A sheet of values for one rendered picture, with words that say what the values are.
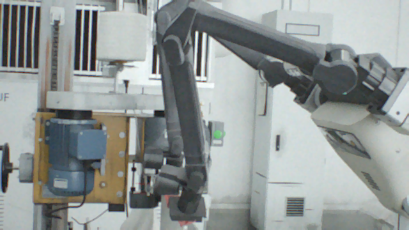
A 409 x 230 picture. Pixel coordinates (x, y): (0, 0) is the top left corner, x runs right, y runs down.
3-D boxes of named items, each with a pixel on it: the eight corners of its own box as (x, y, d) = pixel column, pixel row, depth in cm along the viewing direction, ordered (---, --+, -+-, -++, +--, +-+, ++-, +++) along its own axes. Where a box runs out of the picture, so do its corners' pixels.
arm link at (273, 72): (176, -18, 197) (174, -16, 206) (150, 20, 197) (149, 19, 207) (293, 69, 204) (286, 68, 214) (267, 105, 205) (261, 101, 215)
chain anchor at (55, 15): (64, 25, 229) (64, 6, 228) (48, 23, 228) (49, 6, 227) (64, 25, 232) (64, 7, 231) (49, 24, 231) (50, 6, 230)
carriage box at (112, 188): (126, 204, 233) (130, 116, 232) (29, 203, 226) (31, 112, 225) (121, 192, 257) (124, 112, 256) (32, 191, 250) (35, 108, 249)
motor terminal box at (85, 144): (106, 166, 209) (108, 130, 208) (77, 168, 202) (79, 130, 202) (94, 163, 215) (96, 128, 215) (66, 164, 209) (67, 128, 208)
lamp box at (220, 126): (223, 146, 240) (224, 122, 239) (211, 146, 239) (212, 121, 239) (218, 144, 247) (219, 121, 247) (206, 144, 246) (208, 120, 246)
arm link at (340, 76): (172, -1, 143) (181, -17, 152) (156, 51, 151) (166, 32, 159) (364, 70, 144) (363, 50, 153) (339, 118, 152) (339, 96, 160)
